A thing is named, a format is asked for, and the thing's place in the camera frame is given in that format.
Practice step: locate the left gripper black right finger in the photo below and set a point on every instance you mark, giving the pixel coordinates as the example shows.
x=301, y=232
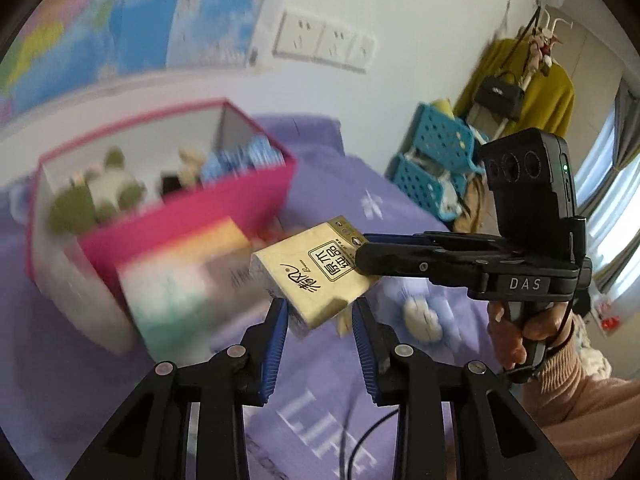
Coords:
x=375, y=344

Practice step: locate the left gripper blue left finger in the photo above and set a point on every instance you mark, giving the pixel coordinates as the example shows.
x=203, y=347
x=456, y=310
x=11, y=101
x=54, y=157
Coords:
x=264, y=344

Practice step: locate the yellow tissue pack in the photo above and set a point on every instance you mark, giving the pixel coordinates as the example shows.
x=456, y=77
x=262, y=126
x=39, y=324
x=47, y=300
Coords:
x=314, y=271

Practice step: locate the blue gingham scrunchie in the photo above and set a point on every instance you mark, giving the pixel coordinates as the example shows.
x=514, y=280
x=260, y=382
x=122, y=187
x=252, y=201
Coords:
x=258, y=154

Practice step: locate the green plush toy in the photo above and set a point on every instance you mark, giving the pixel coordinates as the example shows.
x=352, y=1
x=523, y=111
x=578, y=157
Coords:
x=96, y=197

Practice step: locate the black scrunchie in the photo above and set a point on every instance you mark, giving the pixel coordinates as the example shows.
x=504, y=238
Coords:
x=169, y=183

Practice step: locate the pink sleeve right forearm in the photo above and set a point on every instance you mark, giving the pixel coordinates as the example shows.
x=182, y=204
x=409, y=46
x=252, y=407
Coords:
x=592, y=422

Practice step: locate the person right hand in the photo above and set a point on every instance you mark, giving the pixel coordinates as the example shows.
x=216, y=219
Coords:
x=551, y=326

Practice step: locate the pastel tissue box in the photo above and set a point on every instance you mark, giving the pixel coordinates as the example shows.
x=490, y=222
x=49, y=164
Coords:
x=185, y=295

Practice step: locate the purple floral bedsheet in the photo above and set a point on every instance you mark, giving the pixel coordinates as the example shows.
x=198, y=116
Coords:
x=58, y=388

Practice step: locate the blue plastic basket shelf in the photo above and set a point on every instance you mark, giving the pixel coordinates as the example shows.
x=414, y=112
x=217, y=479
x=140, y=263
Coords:
x=440, y=158

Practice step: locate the mustard yellow hanging coat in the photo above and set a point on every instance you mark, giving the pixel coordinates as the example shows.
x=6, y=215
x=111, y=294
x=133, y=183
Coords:
x=548, y=102

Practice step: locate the black handbag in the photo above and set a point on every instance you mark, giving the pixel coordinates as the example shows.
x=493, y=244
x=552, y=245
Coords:
x=500, y=97

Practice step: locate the beige plush toy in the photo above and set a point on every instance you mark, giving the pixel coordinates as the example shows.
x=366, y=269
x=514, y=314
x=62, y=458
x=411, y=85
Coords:
x=192, y=163

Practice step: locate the pink cardboard box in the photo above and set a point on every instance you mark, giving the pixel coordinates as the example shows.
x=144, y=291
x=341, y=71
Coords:
x=78, y=273

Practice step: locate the white coat rack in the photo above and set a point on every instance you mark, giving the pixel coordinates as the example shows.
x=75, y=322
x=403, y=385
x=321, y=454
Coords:
x=541, y=38

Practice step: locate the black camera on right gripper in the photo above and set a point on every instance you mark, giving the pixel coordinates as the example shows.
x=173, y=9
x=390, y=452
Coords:
x=530, y=177

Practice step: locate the white wall socket panel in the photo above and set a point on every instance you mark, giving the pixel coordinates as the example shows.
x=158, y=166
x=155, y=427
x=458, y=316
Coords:
x=308, y=38

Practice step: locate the colourful wall map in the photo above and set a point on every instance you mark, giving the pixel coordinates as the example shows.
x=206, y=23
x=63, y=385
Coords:
x=67, y=45

